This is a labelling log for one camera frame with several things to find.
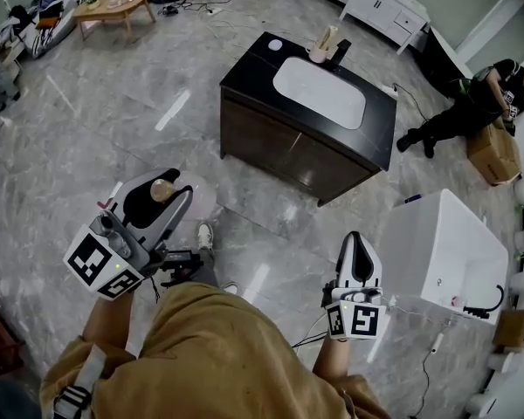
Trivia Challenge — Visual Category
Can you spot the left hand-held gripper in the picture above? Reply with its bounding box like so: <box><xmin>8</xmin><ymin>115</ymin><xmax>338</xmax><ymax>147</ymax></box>
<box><xmin>63</xmin><ymin>168</ymin><xmax>194</xmax><ymax>300</ymax></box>

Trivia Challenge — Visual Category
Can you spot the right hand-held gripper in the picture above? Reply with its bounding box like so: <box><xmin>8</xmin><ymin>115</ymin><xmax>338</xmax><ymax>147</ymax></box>
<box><xmin>322</xmin><ymin>231</ymin><xmax>392</xmax><ymax>342</ymax></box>

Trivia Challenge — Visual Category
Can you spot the person's left forearm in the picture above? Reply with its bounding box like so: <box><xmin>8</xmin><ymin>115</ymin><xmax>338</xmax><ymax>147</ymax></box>
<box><xmin>81</xmin><ymin>285</ymin><xmax>137</xmax><ymax>358</ymax></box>

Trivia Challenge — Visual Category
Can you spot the person's right forearm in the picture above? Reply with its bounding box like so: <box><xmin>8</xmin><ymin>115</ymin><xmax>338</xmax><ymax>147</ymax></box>
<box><xmin>311</xmin><ymin>336</ymin><xmax>353</xmax><ymax>379</ymax></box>

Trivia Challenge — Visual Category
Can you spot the dark wooden sink cabinet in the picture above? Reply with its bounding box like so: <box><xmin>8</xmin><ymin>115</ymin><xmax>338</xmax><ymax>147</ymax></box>
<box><xmin>219</xmin><ymin>86</ymin><xmax>388</xmax><ymax>208</ymax></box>

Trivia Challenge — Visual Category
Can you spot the black sink counter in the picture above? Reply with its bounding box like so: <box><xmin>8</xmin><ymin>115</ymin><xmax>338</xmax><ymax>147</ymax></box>
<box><xmin>219</xmin><ymin>31</ymin><xmax>398</xmax><ymax>174</ymax></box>

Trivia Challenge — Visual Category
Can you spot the white sink basin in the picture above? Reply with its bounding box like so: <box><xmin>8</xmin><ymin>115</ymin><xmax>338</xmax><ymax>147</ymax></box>
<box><xmin>272</xmin><ymin>56</ymin><xmax>368</xmax><ymax>131</ymax></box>

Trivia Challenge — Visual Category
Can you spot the black belt-mounted device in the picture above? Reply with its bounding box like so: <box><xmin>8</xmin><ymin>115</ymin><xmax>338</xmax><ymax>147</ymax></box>
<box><xmin>159</xmin><ymin>248</ymin><xmax>205</xmax><ymax>288</ymax></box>

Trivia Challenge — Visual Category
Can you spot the person's grey trouser leg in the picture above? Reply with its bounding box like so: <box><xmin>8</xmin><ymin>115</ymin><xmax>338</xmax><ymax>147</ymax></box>
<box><xmin>195</xmin><ymin>245</ymin><xmax>220</xmax><ymax>287</ymax></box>

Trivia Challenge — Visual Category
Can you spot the black bathtub faucet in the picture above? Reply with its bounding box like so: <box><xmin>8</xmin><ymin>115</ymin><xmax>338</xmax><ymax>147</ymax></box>
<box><xmin>462</xmin><ymin>283</ymin><xmax>506</xmax><ymax>321</ymax></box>

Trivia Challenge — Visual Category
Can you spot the person's mustard shirt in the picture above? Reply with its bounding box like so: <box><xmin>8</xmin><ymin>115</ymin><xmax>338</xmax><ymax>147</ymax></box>
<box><xmin>38</xmin><ymin>281</ymin><xmax>394</xmax><ymax>419</ymax></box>

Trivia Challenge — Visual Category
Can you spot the large cardboard box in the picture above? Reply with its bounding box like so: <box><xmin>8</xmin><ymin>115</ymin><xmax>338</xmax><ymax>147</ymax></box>
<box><xmin>466</xmin><ymin>119</ymin><xmax>523</xmax><ymax>187</ymax></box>

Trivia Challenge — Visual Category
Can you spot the wooden coffee table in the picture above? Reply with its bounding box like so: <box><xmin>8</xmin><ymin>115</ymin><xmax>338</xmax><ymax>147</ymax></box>
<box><xmin>71</xmin><ymin>0</ymin><xmax>158</xmax><ymax>44</ymax></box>

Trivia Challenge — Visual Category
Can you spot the cluttered white sofa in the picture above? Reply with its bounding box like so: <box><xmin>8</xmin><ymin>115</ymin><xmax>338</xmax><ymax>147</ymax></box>
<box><xmin>0</xmin><ymin>0</ymin><xmax>79</xmax><ymax>60</ymax></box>

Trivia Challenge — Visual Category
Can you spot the white drawer cabinet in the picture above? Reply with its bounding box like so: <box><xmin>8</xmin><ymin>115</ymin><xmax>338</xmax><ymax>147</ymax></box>
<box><xmin>339</xmin><ymin>0</ymin><xmax>431</xmax><ymax>56</ymax></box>

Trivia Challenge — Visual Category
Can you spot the striped shoulder strap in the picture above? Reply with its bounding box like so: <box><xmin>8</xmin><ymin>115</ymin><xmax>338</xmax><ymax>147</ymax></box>
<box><xmin>52</xmin><ymin>346</ymin><xmax>111</xmax><ymax>419</ymax></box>

